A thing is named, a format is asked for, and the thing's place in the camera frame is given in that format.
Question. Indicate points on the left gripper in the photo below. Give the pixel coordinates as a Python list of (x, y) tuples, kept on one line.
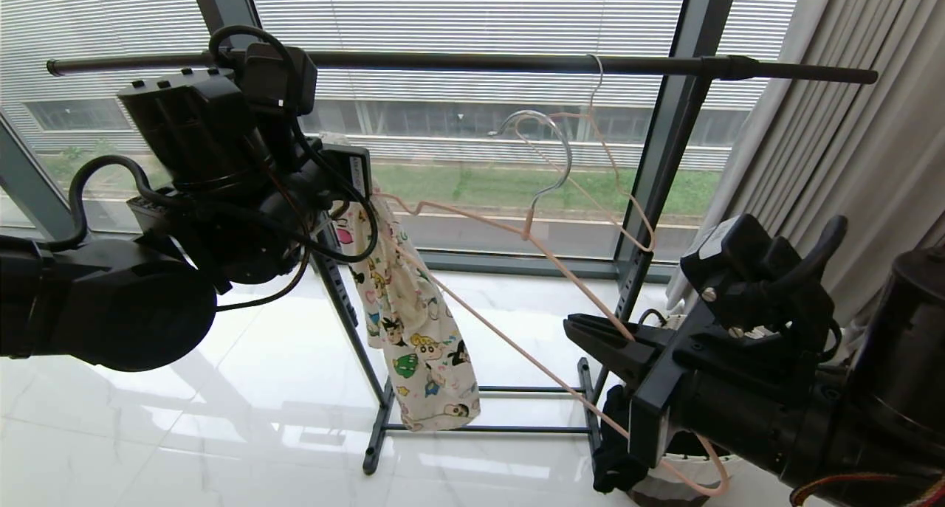
[(347, 171)]

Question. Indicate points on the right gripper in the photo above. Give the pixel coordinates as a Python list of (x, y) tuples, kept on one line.
[(709, 396)]

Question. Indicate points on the pink clothes hanger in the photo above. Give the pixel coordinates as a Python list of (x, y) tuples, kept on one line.
[(595, 86), (528, 226)]

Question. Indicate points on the cream printed shorts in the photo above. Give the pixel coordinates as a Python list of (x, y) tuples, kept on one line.
[(421, 345)]

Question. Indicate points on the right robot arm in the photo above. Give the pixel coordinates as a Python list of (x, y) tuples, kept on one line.
[(901, 345)]

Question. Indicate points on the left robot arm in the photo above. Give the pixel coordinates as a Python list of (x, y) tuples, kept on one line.
[(133, 308)]

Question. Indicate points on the black clothes rack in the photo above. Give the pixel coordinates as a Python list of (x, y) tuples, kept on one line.
[(443, 62)]

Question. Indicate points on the white laundry basket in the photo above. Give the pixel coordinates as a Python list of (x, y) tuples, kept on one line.
[(683, 477)]

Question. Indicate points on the black garment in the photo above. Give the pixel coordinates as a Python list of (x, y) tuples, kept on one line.
[(613, 448)]

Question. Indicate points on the window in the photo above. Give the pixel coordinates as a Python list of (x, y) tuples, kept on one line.
[(458, 20)]

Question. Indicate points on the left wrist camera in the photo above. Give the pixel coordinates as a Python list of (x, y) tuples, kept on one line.
[(277, 79)]

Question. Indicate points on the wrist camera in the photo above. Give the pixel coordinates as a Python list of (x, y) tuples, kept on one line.
[(746, 271), (277, 79)]

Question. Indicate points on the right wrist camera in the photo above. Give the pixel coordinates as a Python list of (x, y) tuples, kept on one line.
[(746, 271)]

